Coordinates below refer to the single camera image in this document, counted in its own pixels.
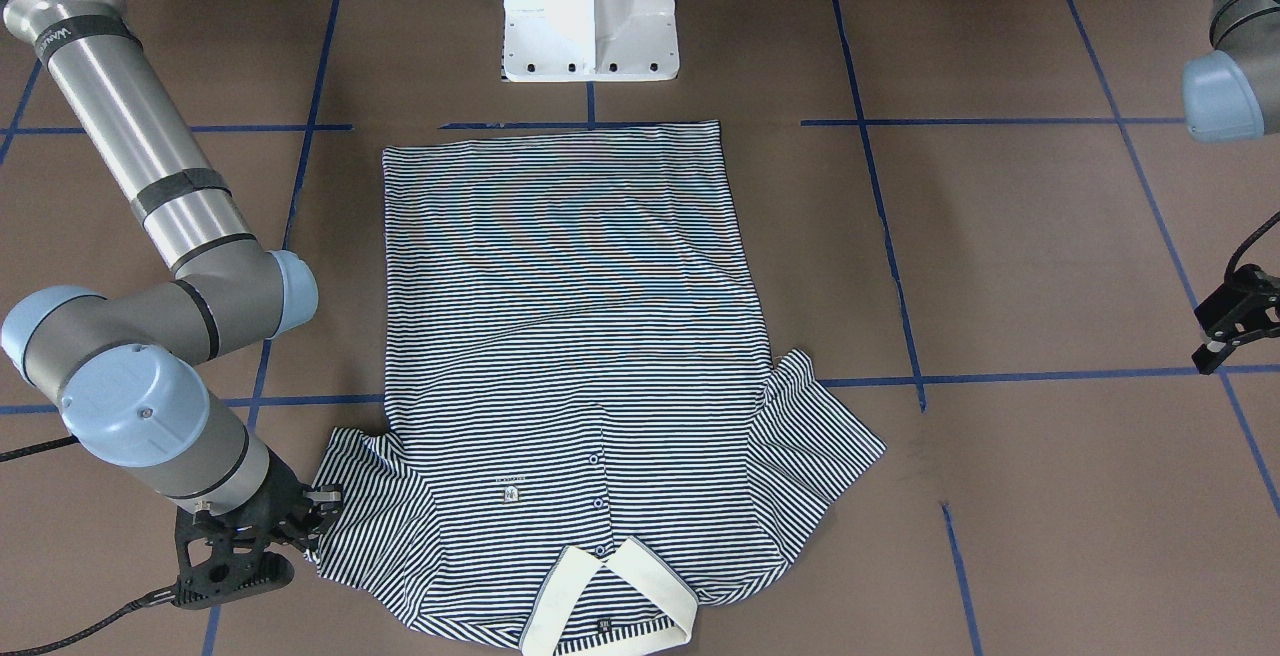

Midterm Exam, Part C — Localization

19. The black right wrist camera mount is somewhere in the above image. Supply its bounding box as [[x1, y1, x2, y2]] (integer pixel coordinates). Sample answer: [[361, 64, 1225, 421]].
[[173, 537, 294, 610]]

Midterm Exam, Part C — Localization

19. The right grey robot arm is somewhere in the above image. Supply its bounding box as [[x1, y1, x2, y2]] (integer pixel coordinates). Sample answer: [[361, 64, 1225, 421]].
[[3, 0, 332, 578]]

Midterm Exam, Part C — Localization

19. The navy white striped polo shirt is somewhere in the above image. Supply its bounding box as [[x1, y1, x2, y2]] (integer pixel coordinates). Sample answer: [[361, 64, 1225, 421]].
[[310, 122, 884, 655]]

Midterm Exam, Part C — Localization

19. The black braided cable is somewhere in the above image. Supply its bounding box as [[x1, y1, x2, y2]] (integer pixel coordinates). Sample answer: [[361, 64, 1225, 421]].
[[0, 433, 180, 656], [1224, 211, 1280, 282]]

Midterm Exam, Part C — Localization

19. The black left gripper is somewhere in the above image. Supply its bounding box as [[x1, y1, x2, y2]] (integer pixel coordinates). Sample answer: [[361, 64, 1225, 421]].
[[1192, 265, 1279, 375]]

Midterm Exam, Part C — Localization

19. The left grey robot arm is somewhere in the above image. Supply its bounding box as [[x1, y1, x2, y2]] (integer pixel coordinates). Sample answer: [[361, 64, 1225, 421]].
[[1181, 0, 1279, 375]]

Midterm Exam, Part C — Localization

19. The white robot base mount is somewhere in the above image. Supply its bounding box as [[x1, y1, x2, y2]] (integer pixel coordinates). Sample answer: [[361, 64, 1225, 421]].
[[500, 0, 681, 83]]

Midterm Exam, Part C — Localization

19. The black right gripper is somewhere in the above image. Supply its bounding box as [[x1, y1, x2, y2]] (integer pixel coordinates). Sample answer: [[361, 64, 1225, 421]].
[[175, 461, 323, 552]]

